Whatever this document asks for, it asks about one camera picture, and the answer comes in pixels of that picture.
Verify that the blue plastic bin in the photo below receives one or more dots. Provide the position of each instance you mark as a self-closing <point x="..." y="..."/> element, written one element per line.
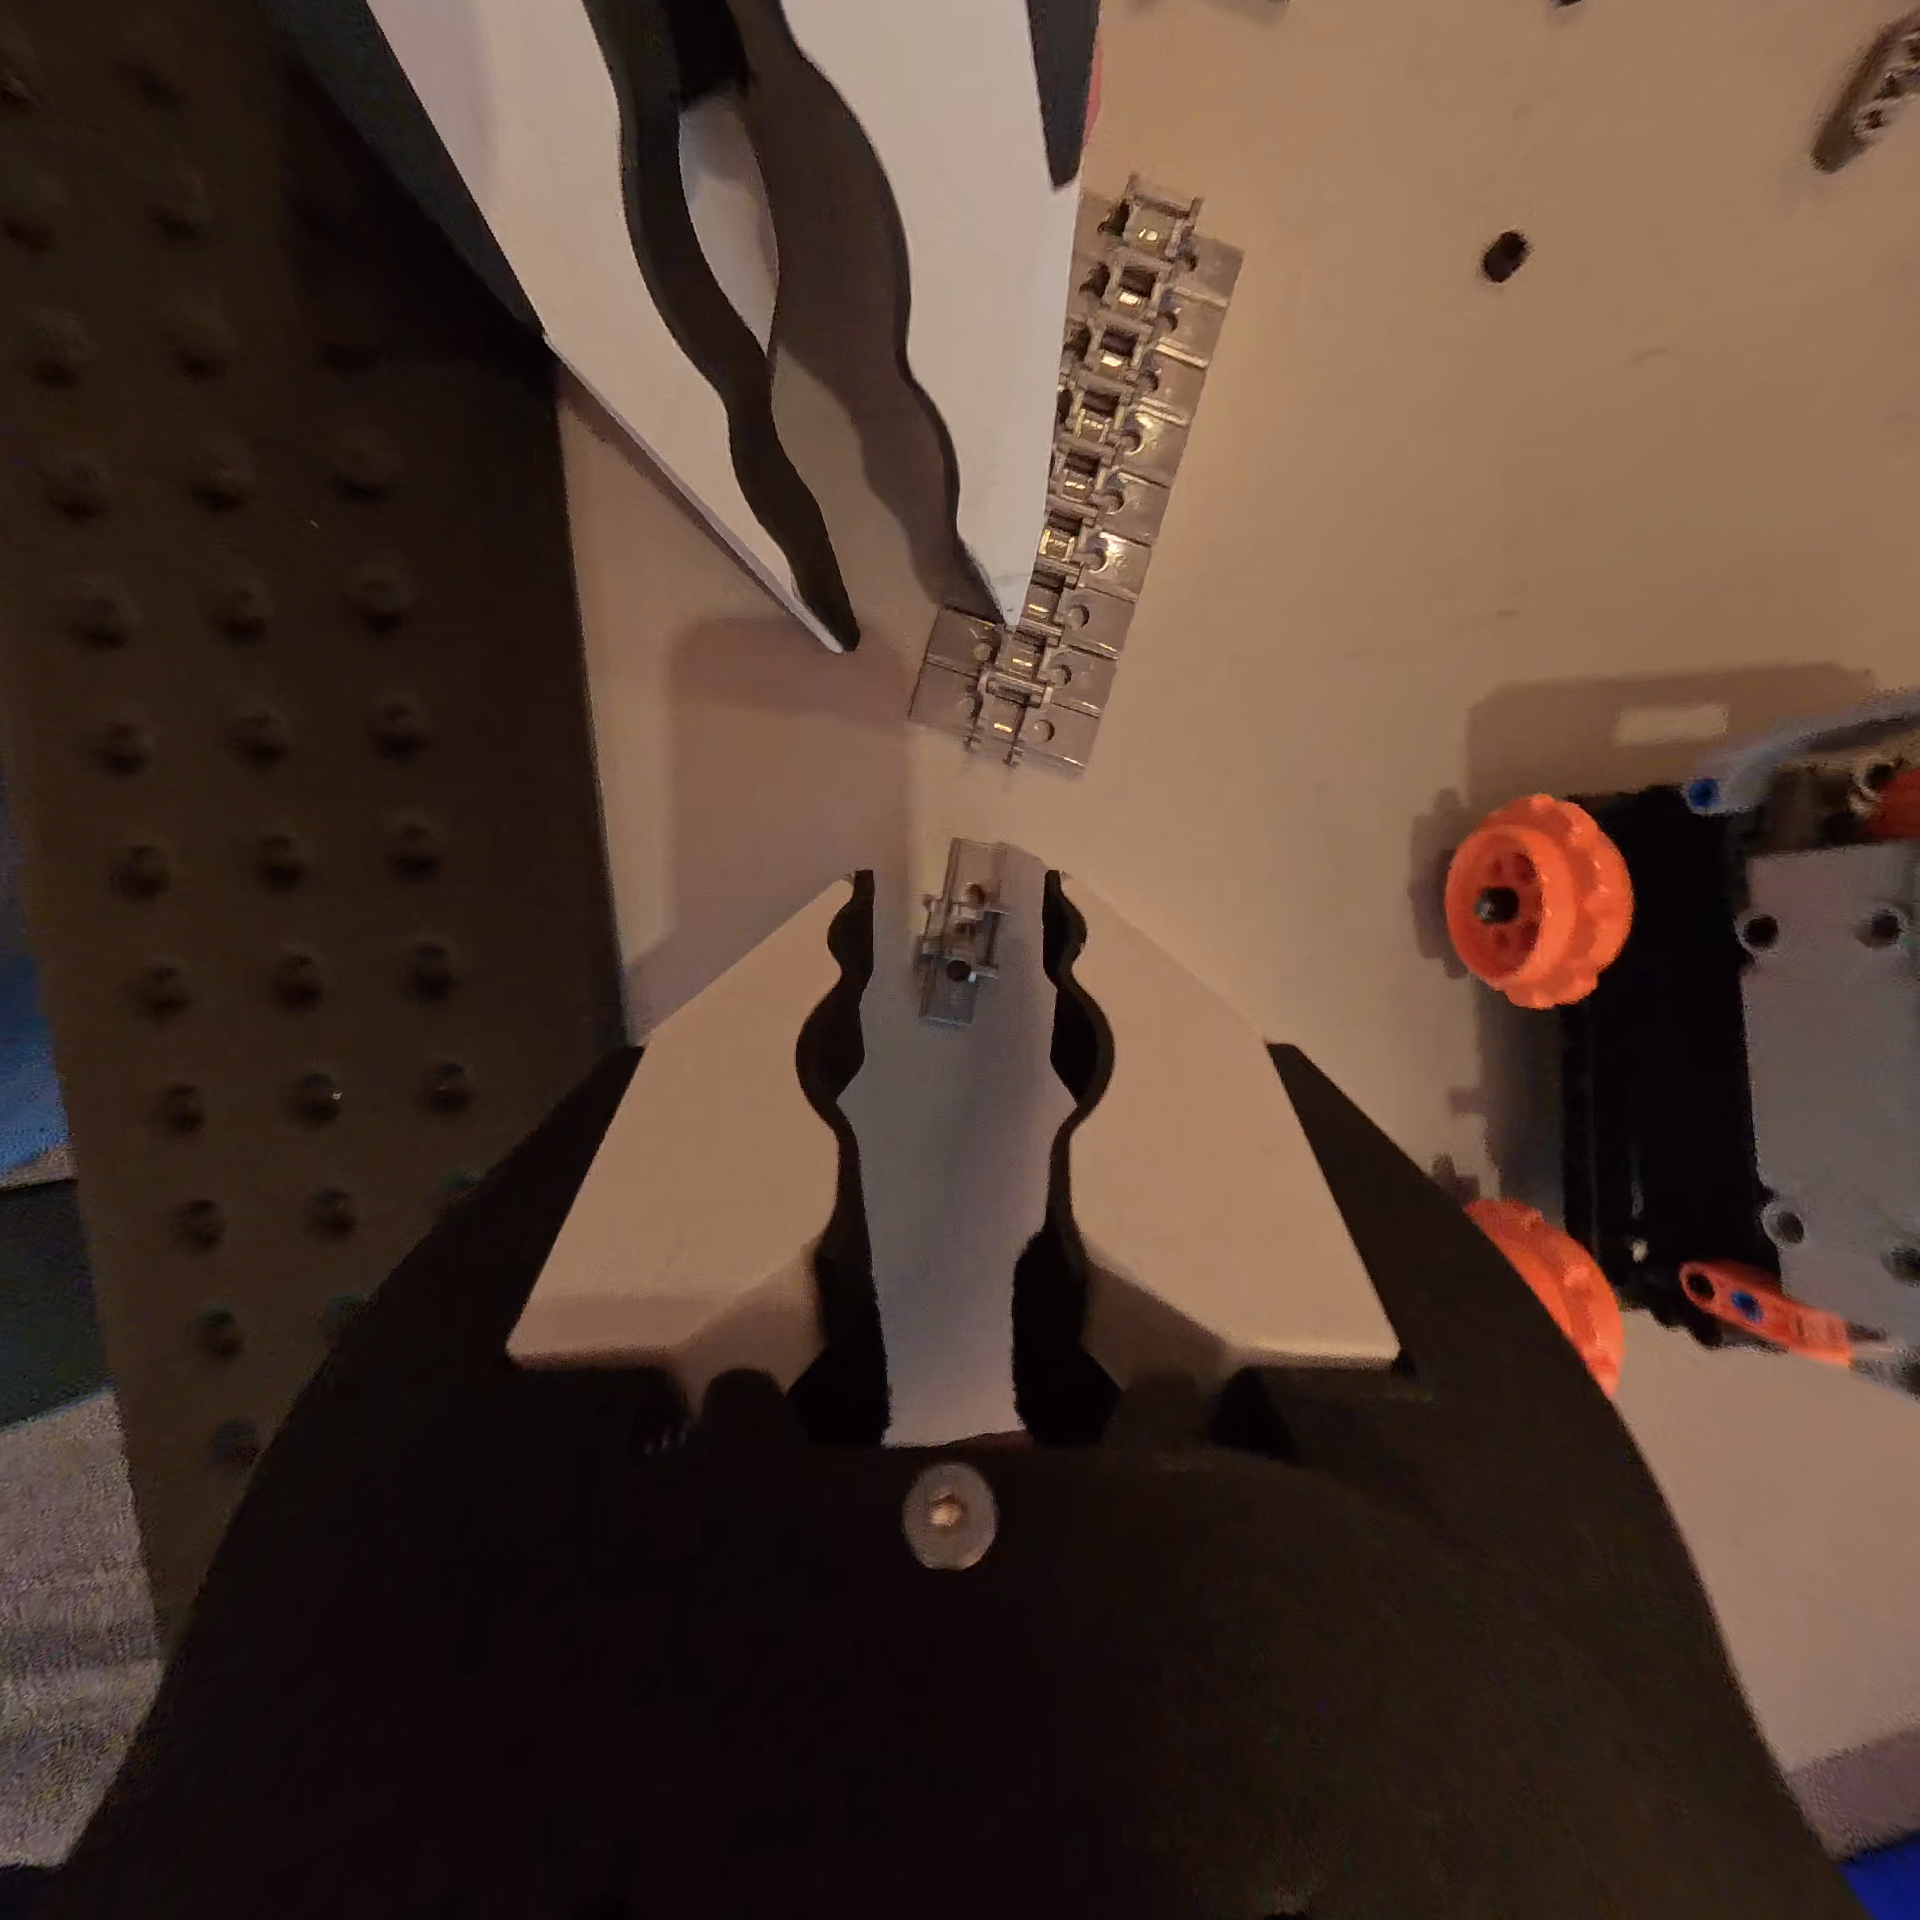
<point x="1887" y="1893"/>

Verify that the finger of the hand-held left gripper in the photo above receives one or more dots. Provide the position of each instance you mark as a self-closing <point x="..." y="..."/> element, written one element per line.
<point x="511" y="150"/>
<point x="974" y="224"/>

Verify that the dark green cloth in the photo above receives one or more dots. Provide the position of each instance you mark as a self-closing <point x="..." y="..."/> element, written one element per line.
<point x="45" y="1305"/>

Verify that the black dimpled foam pad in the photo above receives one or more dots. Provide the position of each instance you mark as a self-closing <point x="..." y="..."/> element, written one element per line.
<point x="300" y="751"/>

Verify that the grey clip plate assembly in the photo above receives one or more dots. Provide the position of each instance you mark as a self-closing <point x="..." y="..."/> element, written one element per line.
<point x="1156" y="389"/>

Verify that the grey angled holed beam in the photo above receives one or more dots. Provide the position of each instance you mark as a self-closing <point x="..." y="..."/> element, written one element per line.
<point x="1868" y="105"/>

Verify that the grey clip plate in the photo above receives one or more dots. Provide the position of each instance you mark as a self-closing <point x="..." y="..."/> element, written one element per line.
<point x="961" y="945"/>

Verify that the person's leg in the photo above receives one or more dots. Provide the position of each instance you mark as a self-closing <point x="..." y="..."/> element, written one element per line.
<point x="30" y="1020"/>

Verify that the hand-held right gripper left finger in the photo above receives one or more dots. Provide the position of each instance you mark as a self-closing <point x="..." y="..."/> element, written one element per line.
<point x="676" y="1200"/>

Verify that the black toy car orange wheels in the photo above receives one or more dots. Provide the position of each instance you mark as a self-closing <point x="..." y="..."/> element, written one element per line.
<point x="1539" y="902"/>

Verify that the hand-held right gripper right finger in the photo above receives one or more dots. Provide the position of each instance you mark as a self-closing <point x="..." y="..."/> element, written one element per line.
<point x="1230" y="1200"/>

